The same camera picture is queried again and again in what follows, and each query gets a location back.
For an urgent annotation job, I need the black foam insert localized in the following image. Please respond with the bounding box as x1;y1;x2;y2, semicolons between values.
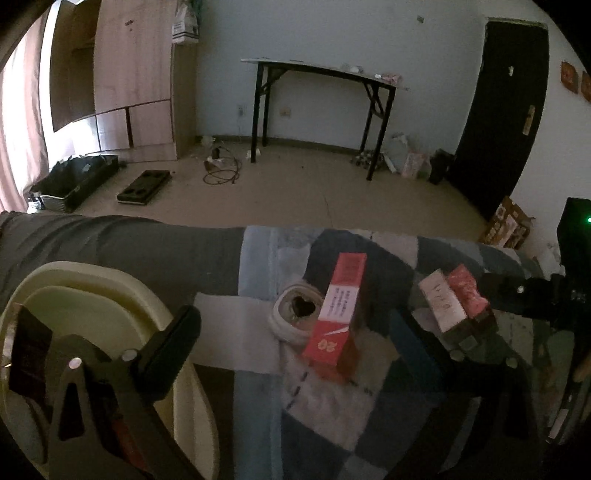
116;170;172;205

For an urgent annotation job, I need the white cloth piece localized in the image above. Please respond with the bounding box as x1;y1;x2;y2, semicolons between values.
193;292;283;372

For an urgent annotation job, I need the printed cardboard box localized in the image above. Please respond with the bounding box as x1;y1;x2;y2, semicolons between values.
478;196;536;250

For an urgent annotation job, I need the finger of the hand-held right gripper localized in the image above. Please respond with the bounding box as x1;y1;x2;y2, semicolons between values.
480;272;561;324
445;318;573;366

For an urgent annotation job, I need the dark bag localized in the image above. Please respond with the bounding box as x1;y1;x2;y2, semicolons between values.
429;150;455;185

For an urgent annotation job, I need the blue white patchwork blanket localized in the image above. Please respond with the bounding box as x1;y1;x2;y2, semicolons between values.
191;225;578;480

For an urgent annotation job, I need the red box white stripe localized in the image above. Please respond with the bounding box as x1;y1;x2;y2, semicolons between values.
302;252;369;384

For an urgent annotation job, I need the dark red barcode box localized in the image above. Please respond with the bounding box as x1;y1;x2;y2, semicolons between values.
8;303;52;403

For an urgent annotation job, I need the black floor cable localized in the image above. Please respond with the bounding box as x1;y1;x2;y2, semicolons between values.
203;145;244;186

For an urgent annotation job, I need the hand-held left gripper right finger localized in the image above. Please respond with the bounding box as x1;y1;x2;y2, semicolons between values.
390;309;543;480

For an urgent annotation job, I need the black door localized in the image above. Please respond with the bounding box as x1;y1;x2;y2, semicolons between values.
455;18;550;222

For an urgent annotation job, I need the round white compact case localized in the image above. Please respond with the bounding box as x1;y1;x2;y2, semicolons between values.
269;284;325;344

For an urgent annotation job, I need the white plastic sheet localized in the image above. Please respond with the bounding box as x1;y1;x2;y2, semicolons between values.
383;134;411;174

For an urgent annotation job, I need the black open case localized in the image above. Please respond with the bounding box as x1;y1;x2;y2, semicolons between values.
28;154;121;214

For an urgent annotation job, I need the cream collapsible basin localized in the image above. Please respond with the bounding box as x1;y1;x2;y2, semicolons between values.
0;261;220;480

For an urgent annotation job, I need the grey bed sheet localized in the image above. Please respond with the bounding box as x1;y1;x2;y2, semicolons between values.
0;211;252;319

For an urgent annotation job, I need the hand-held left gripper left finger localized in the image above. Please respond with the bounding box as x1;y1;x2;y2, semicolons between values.
46;305;204;480

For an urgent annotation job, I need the wooden wardrobe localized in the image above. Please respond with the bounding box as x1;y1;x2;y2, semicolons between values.
48;0;199;160

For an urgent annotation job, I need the pink curtain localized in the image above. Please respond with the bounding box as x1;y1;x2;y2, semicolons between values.
0;9;52;214

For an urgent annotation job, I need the white printed bag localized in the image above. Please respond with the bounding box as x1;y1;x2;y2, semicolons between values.
172;0;202;44

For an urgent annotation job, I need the white and red handwritten box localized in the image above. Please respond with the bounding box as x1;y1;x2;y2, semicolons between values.
419;264;498;334

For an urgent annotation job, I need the white pink bag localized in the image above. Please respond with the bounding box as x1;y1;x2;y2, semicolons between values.
401;151;428;180

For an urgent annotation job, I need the black leg folding table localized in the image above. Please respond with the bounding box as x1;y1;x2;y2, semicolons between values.
240;58;411;182

